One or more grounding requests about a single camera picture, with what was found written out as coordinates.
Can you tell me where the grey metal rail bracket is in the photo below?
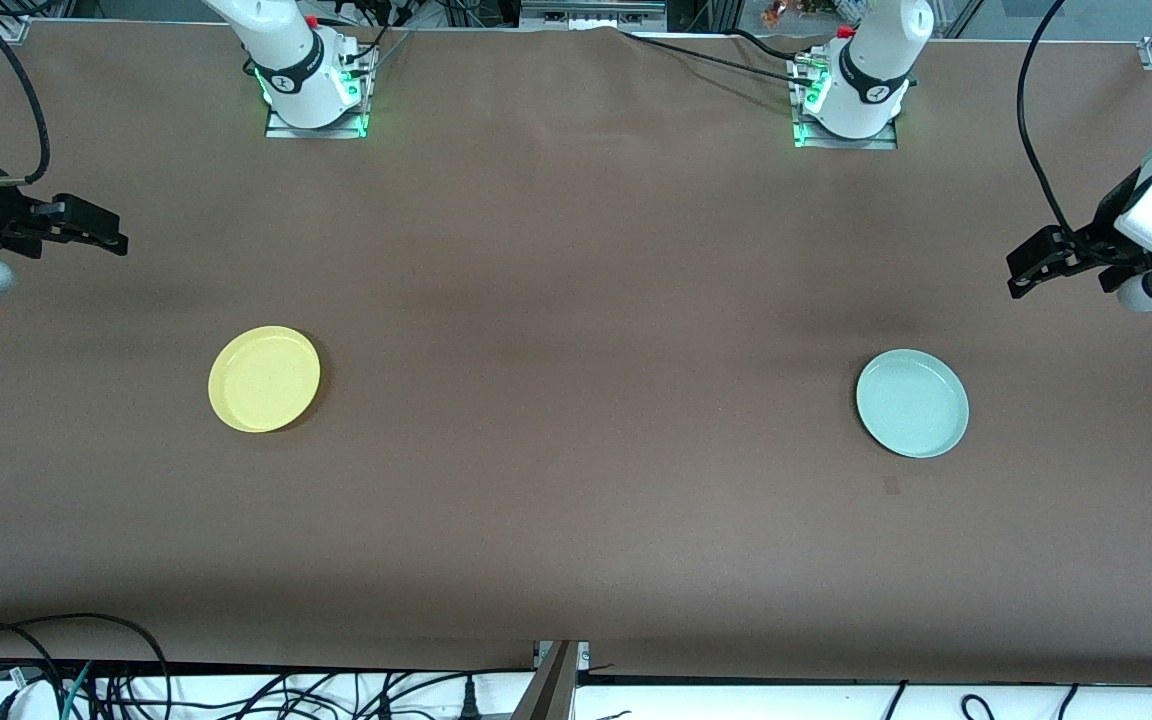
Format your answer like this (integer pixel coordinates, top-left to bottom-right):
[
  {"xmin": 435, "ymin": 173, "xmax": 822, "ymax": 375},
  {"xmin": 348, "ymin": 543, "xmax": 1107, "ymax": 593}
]
[{"xmin": 519, "ymin": 0, "xmax": 667, "ymax": 31}]

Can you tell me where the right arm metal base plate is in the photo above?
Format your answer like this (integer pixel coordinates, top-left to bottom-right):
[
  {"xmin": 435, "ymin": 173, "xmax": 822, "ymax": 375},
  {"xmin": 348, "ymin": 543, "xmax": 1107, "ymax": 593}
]
[{"xmin": 264, "ymin": 45, "xmax": 379, "ymax": 139}]

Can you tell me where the white side table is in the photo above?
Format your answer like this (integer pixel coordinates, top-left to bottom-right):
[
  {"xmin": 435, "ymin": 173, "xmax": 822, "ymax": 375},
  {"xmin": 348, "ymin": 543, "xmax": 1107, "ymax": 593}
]
[{"xmin": 0, "ymin": 668, "xmax": 1152, "ymax": 720}]

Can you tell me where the aluminium profile beam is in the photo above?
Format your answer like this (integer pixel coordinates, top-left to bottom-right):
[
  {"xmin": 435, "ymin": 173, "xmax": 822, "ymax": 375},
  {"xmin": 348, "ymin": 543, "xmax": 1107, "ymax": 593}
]
[{"xmin": 511, "ymin": 640, "xmax": 582, "ymax": 720}]

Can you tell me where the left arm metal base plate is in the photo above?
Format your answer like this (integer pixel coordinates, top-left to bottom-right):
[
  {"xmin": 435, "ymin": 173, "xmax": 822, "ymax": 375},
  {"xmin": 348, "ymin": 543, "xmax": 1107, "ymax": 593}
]
[{"xmin": 788, "ymin": 50, "xmax": 899, "ymax": 151}]

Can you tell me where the black looping floor cable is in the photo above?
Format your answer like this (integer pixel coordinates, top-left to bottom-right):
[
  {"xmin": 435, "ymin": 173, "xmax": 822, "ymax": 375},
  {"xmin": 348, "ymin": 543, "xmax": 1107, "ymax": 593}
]
[{"xmin": 0, "ymin": 613, "xmax": 172, "ymax": 720}]

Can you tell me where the yellow plate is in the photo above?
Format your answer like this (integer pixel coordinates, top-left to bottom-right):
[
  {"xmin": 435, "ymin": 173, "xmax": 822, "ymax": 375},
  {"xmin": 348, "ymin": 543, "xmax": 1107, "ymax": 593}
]
[{"xmin": 208, "ymin": 325, "xmax": 322, "ymax": 434}]

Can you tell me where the green cable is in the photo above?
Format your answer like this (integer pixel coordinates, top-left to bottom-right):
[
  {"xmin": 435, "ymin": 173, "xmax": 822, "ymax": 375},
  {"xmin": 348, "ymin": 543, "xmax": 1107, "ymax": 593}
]
[{"xmin": 61, "ymin": 660, "xmax": 94, "ymax": 720}]

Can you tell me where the long black base cable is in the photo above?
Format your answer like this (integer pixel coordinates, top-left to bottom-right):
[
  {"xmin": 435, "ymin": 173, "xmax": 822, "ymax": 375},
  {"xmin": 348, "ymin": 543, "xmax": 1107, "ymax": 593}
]
[{"xmin": 621, "ymin": 28, "xmax": 817, "ymax": 89}]

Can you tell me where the pale green plate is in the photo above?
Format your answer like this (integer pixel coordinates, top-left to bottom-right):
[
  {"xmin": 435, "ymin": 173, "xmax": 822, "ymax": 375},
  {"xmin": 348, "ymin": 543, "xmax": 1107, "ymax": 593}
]
[{"xmin": 855, "ymin": 348, "xmax": 970, "ymax": 459}]

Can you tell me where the brown table cover sheet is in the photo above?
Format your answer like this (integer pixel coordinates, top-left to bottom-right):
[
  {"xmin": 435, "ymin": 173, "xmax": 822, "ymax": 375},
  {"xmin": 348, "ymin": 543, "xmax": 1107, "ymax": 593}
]
[{"xmin": 0, "ymin": 20, "xmax": 1152, "ymax": 673}]

